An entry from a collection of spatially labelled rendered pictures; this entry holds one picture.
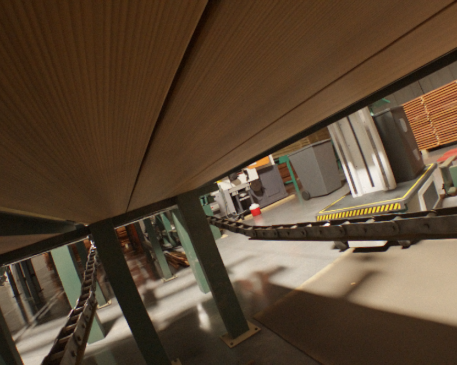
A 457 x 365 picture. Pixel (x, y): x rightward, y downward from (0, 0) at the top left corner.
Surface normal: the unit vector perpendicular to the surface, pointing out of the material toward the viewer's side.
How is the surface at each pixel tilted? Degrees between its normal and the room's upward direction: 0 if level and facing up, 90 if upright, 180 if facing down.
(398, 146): 90
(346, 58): 180
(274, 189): 90
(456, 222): 90
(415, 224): 90
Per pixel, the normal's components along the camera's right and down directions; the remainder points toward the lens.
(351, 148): -0.81, 0.26
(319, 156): 0.42, -0.11
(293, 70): 0.34, 0.94
